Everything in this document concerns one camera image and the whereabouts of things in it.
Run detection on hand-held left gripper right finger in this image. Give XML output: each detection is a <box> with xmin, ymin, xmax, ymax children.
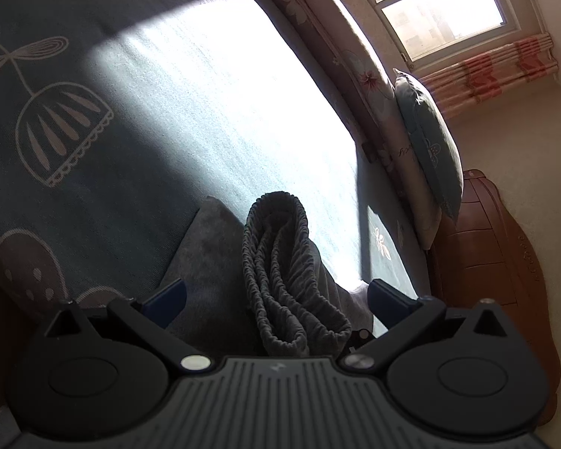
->
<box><xmin>341</xmin><ymin>278</ymin><xmax>512</xmax><ymax>374</ymax></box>

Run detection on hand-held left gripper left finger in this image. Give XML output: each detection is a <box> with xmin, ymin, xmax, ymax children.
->
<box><xmin>44</xmin><ymin>277</ymin><xmax>213</xmax><ymax>375</ymax></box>

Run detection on grey drawstring sweatpants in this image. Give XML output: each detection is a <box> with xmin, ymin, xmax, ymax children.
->
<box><xmin>156</xmin><ymin>191</ymin><xmax>375</xmax><ymax>358</ymax></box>

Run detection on folded floral quilt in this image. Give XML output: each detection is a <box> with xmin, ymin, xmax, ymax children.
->
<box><xmin>243</xmin><ymin>0</ymin><xmax>442</xmax><ymax>251</ymax></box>

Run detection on teal printed bed sheet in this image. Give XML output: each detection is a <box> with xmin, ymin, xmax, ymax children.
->
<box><xmin>0</xmin><ymin>0</ymin><xmax>433</xmax><ymax>337</ymax></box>

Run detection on pink striped curtain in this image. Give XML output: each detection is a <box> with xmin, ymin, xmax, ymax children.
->
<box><xmin>418</xmin><ymin>33</ymin><xmax>559</xmax><ymax>120</ymax></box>

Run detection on teal pillow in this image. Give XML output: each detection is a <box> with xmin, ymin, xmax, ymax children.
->
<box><xmin>393</xmin><ymin>68</ymin><xmax>465</xmax><ymax>220</ymax></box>

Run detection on wooden headboard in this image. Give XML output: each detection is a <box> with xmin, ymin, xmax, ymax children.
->
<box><xmin>427</xmin><ymin>168</ymin><xmax>561</xmax><ymax>426</ymax></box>

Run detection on window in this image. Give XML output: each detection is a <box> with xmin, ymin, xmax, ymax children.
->
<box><xmin>341</xmin><ymin>0</ymin><xmax>524</xmax><ymax>61</ymax></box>

